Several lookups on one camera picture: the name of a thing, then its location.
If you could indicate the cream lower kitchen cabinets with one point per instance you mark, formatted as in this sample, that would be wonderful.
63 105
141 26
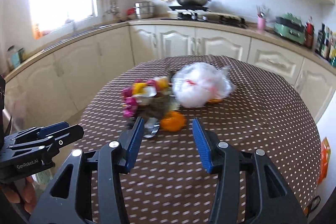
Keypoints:
78 66

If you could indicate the pink utensil holder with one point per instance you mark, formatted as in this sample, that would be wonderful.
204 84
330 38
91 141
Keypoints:
261 22

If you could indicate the orange window item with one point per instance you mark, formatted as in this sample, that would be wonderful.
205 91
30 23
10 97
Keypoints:
37 31

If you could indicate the brown dotted tablecloth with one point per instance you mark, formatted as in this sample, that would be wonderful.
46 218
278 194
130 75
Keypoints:
249 121

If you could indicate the dark withered leaves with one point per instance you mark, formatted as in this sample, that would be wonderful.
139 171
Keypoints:
160 107

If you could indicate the green and yellow bottle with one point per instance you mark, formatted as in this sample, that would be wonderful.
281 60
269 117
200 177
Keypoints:
333 54

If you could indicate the red sauce bottle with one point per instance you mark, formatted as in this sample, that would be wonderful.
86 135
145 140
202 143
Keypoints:
309 35

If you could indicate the clear plastic wrapper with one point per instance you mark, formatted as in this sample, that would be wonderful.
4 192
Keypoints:
151 129

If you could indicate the black gas stove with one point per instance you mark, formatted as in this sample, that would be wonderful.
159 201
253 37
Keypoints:
210 18

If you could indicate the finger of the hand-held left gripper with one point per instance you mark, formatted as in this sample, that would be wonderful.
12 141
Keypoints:
71 132
55 127

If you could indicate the person's left hand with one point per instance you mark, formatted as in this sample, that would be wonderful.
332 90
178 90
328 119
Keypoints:
26 192

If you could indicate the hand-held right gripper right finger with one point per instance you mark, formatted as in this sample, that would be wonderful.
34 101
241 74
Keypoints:
202 145

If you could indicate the white plastic bag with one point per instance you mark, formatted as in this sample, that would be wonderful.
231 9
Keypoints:
199 87

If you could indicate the stacked steel pot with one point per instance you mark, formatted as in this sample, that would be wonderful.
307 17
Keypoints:
144 10

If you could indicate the orange plastic bag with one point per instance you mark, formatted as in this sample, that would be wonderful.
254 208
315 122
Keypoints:
324 161

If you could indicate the dark glass bottle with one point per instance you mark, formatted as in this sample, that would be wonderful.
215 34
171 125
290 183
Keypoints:
320 41

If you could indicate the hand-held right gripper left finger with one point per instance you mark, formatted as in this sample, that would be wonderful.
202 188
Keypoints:
135 145

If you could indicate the white eggshell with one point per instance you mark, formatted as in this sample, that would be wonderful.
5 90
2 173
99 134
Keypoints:
145 94

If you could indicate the small orange peel piece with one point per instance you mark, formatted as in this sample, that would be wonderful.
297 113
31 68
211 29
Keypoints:
214 101

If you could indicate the orange fruit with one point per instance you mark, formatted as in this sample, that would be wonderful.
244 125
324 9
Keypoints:
173 121

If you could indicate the green electric cooker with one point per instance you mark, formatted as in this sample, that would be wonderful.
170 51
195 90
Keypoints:
288 28

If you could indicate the red container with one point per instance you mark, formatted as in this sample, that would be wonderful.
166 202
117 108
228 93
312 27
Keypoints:
131 11

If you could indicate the pink and yellow flower bunch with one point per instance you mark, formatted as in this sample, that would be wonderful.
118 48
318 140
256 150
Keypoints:
130 102

